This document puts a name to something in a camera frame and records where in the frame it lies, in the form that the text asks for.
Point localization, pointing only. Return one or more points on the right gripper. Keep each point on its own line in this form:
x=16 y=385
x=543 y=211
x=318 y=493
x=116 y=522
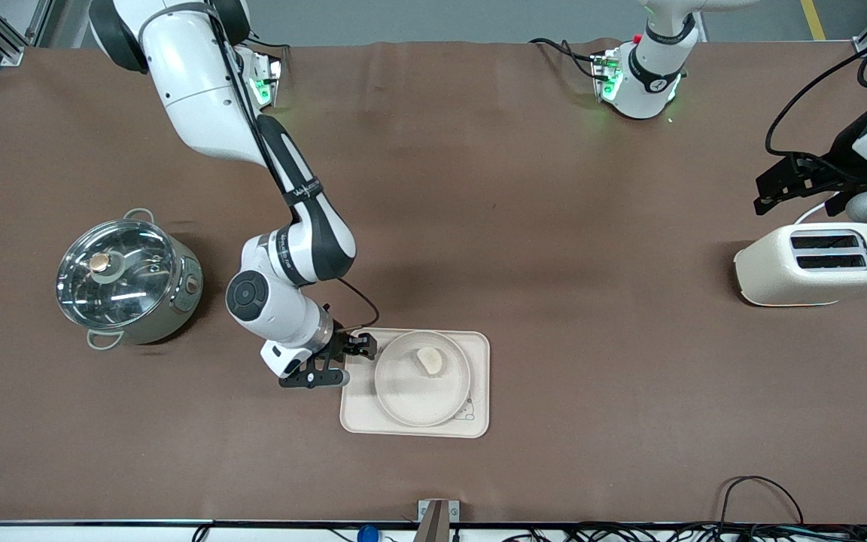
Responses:
x=344 y=341

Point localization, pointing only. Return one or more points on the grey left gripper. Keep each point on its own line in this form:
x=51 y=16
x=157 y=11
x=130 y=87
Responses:
x=844 y=145

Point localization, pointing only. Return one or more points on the cream round plate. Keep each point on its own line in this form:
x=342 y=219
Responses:
x=411 y=399

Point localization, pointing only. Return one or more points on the pale steamed bun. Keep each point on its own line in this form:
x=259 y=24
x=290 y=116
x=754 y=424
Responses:
x=429 y=361

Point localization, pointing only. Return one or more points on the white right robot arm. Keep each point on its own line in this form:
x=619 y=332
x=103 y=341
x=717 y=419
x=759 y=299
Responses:
x=193 y=75

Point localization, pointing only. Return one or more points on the cream rabbit print tray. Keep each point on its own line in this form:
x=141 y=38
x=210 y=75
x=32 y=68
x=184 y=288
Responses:
x=358 y=414

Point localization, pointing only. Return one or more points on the cream two-slot toaster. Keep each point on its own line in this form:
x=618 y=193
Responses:
x=795 y=286

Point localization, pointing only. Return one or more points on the steel electric cooking pot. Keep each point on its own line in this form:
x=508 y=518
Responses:
x=177 y=301

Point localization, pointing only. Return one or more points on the blue round cap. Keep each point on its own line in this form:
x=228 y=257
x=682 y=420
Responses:
x=367 y=535

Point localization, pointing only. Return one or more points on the glass pot lid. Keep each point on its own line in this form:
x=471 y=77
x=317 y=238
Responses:
x=132 y=301

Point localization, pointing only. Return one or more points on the green lit base connector panel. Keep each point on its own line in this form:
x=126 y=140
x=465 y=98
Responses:
x=264 y=86
x=608 y=79

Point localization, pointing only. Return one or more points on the brown table cloth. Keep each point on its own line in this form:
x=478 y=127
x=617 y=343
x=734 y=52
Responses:
x=554 y=301

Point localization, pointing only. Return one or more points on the metal table edge bracket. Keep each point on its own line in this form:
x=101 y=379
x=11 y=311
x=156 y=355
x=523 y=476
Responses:
x=437 y=523

